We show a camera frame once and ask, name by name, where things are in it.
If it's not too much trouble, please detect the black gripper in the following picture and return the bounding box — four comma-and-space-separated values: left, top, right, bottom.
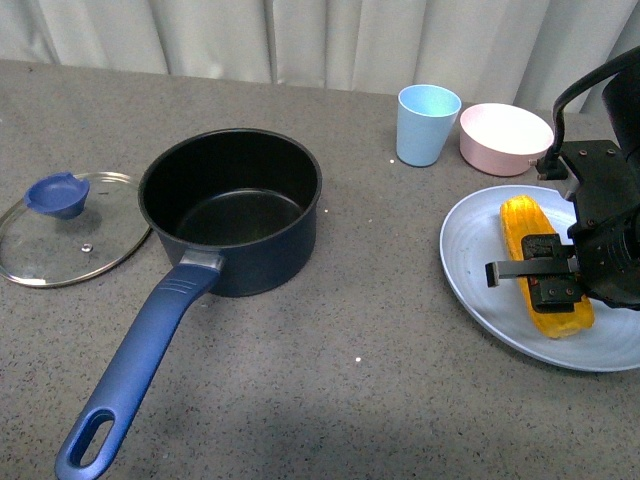
485, 140, 639, 313

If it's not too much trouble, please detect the glass pot lid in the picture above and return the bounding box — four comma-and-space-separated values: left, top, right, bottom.
1, 172, 150, 288

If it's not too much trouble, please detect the light blue plate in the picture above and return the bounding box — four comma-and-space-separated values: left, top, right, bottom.
440, 185, 639, 372

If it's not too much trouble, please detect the pink bowl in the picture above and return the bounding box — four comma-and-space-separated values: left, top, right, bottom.
459, 103, 553, 177

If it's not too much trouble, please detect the light blue cup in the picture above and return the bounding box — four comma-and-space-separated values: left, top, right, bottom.
396, 84, 462, 167

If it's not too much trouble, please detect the grey curtain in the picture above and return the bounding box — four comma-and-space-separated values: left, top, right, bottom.
1, 1, 639, 109

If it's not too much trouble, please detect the dark blue saucepan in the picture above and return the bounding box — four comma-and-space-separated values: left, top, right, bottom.
55, 129, 322, 479

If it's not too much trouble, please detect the black cable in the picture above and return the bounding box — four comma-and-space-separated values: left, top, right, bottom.
528, 45, 640, 181

